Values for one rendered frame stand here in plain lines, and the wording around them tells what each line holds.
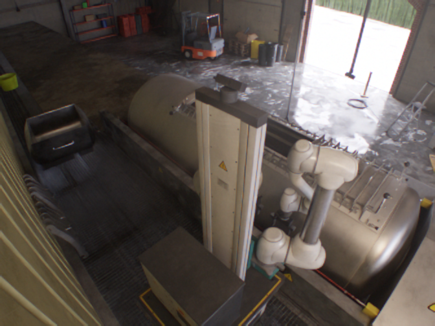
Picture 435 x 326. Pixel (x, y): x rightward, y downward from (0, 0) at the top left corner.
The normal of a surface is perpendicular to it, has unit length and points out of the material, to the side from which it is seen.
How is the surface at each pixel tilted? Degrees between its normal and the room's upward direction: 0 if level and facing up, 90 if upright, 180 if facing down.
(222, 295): 0
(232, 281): 0
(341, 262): 65
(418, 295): 21
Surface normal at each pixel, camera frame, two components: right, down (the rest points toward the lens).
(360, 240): -0.51, -0.24
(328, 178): -0.38, 0.54
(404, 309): -0.26, -0.57
